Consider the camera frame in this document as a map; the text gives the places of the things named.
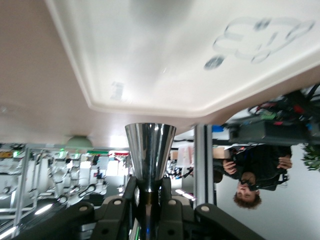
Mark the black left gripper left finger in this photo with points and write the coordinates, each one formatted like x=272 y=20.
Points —
x=110 y=220

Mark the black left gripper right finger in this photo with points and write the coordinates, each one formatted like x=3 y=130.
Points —
x=185 y=220

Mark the steel double jigger cup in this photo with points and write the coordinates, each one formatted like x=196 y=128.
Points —
x=150 y=150

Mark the pale green bowl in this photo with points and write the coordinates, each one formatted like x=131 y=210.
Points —
x=78 y=142

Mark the person in black jacket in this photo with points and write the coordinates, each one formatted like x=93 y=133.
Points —
x=260 y=165

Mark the black electronics rack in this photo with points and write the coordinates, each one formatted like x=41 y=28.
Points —
x=270 y=130

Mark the green potted plant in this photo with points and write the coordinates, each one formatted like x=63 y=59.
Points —
x=312 y=157

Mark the white tray with rabbit print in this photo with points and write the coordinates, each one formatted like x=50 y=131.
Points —
x=162 y=50

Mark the aluminium profile post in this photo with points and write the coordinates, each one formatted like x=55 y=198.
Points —
x=200 y=162

